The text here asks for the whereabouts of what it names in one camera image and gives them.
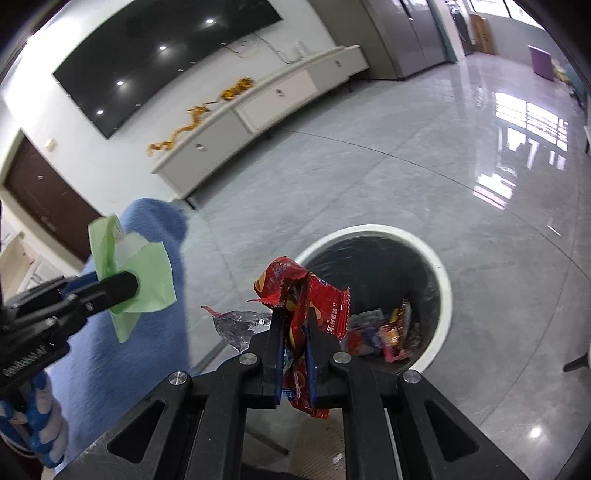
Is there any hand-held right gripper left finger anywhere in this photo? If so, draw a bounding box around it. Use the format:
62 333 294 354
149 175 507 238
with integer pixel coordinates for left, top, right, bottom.
55 308 286 480

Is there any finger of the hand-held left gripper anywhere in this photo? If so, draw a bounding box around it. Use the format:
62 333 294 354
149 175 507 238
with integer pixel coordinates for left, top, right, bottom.
59 270 101 297
75 270 140 320

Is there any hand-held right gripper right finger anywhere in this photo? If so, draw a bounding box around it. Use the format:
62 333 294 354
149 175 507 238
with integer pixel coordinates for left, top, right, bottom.
301 318 532 480

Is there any light green wrapper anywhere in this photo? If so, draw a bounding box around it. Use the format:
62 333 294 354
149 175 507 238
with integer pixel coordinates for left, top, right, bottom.
87 214 177 343

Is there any red snack wrapper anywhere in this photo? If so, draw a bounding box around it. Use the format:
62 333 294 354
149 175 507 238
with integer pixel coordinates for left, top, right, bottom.
201 256 352 419

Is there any white round trash bin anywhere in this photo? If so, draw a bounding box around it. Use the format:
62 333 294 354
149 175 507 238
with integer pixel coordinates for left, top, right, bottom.
293 223 450 373

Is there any person's left hand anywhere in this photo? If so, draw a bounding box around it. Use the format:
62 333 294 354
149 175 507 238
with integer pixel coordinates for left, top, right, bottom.
0 370 70 468

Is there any heap of colourful wrappers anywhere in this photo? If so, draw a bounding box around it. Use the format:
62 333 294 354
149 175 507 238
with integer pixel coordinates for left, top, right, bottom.
345 299 422 364

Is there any brown wooden door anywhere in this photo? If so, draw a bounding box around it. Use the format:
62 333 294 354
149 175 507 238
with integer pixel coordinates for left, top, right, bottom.
2 137 105 265

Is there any golden dragon ornament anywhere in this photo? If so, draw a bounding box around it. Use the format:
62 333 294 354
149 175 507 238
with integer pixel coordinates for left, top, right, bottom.
147 126 180 153
220 76 255 101
187 104 212 128

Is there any white television cabinet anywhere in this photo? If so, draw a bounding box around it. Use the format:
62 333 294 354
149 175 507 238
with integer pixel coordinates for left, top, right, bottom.
151 44 370 202

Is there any grey refrigerator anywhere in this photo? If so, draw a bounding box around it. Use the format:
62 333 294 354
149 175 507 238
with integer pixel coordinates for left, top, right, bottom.
359 0 450 82

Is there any washing machine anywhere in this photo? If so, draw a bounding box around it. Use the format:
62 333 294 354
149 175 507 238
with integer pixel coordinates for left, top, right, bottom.
445 0 476 56

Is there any cardboard box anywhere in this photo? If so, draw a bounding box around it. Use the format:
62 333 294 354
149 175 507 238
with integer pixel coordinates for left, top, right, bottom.
468 13 495 55

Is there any purple stool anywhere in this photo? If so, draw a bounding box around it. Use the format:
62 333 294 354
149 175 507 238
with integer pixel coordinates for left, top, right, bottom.
528 45 553 80

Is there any black wall television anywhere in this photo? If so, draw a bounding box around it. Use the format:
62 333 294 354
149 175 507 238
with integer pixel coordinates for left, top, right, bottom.
52 0 284 140

